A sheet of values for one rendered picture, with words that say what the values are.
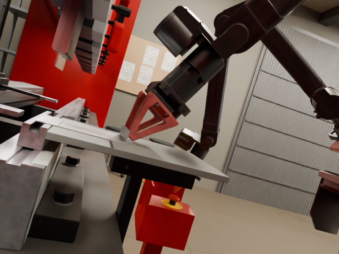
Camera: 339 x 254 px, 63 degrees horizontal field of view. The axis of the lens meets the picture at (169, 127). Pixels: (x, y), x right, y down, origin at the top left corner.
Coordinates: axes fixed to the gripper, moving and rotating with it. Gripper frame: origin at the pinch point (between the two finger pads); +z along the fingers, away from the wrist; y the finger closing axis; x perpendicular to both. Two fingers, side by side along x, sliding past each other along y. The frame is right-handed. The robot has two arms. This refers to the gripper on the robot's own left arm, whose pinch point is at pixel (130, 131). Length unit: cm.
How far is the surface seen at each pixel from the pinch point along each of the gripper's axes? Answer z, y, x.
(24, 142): 10.5, 7.9, -10.2
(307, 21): -351, -377, 153
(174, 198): 5.5, -35.5, 33.6
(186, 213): 5.8, -31.7, 38.1
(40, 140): 9.0, 7.9, -9.0
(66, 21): -4.1, 5.8, -17.9
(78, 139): 5.2, 10.0, -6.0
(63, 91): 21, -214, -22
